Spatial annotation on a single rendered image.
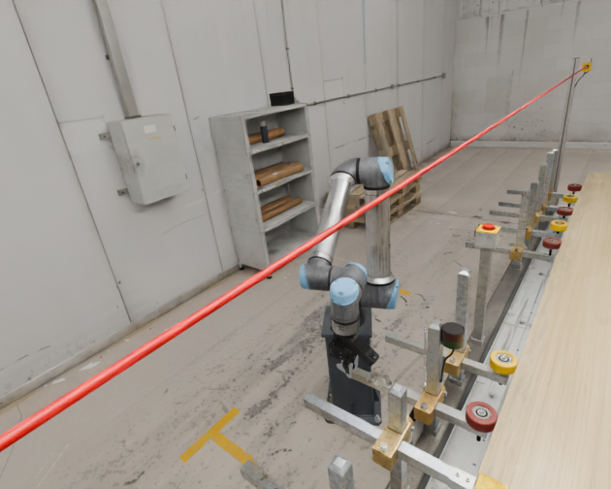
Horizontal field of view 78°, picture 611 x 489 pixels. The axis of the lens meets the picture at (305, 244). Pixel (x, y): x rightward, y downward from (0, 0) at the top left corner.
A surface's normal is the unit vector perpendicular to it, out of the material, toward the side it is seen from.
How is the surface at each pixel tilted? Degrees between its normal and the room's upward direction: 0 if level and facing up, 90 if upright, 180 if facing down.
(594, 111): 90
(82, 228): 90
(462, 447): 0
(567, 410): 0
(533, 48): 90
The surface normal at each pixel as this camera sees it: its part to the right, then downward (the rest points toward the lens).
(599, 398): -0.11, -0.90
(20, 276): 0.78, 0.18
